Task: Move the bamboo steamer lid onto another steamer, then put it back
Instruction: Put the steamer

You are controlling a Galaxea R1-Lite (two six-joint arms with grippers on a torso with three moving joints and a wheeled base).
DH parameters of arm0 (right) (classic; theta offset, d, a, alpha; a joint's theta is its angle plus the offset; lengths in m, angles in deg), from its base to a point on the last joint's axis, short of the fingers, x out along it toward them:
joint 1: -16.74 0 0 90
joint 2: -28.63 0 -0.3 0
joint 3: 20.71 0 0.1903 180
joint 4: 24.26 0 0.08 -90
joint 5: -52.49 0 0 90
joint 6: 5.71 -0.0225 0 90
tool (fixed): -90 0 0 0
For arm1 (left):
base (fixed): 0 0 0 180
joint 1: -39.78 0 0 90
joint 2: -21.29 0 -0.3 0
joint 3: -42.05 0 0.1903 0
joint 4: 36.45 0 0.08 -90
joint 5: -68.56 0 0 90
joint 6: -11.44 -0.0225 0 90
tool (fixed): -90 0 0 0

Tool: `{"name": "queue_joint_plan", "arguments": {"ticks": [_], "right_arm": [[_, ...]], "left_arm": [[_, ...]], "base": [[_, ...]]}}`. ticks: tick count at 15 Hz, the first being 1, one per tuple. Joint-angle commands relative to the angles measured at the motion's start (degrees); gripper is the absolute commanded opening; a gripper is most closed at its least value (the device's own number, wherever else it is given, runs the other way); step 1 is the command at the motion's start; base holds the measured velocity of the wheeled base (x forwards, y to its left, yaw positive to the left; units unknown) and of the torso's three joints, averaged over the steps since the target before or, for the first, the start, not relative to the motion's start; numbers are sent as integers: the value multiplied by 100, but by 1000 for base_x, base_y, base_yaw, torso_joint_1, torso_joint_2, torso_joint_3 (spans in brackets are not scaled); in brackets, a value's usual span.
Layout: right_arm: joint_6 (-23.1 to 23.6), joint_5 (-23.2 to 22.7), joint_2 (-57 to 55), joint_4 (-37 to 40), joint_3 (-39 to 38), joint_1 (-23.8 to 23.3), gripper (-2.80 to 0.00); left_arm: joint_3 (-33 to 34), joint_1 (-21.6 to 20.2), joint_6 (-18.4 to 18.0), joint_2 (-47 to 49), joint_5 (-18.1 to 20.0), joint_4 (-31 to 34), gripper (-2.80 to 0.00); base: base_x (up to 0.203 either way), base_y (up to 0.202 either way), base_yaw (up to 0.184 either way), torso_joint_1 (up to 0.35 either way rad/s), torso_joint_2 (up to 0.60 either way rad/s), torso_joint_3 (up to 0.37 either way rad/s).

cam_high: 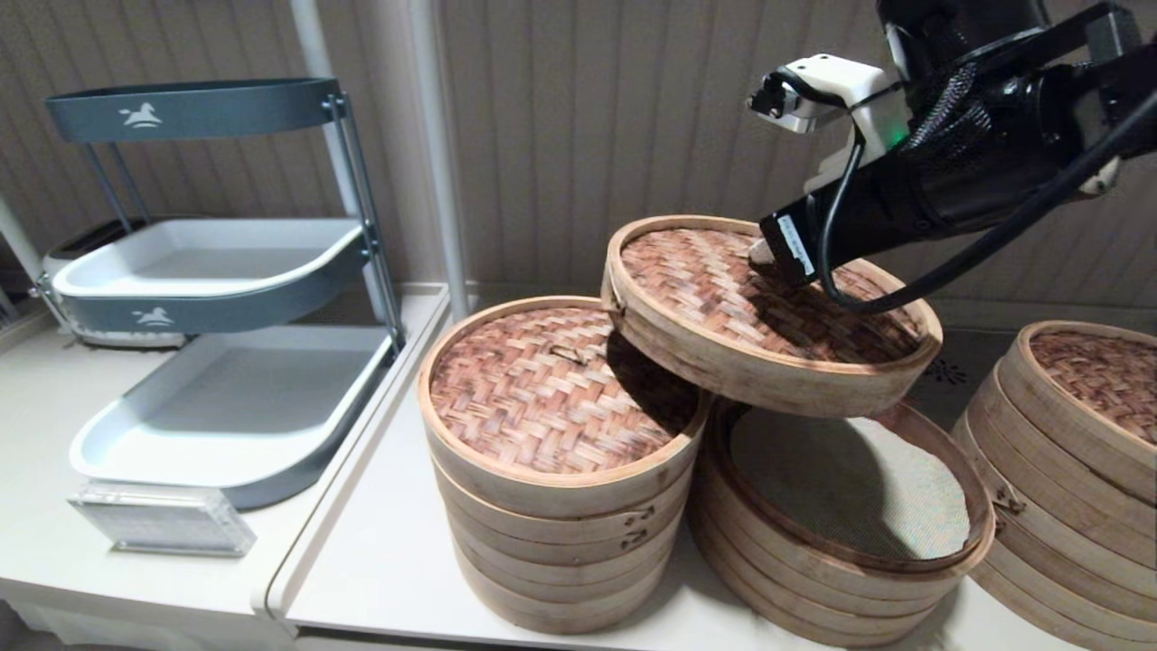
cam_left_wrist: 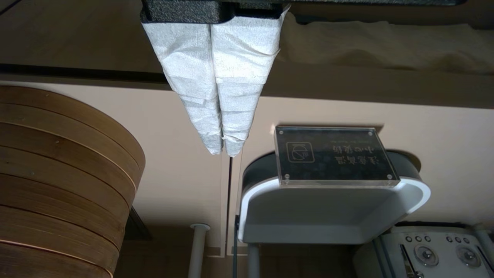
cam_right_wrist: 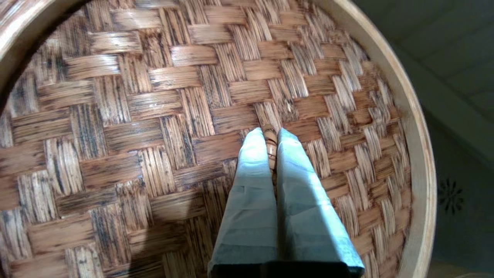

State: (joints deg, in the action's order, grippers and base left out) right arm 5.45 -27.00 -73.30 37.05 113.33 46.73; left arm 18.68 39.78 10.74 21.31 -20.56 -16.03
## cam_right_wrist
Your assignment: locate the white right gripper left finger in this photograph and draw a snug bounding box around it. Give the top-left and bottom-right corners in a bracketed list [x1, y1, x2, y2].
[208, 127, 279, 277]

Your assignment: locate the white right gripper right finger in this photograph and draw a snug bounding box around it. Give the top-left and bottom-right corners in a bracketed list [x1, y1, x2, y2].
[276, 128, 365, 277]

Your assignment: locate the woven bamboo steamer lid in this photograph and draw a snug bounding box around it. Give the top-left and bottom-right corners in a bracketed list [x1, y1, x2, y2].
[0, 0, 51, 43]
[0, 0, 438, 278]

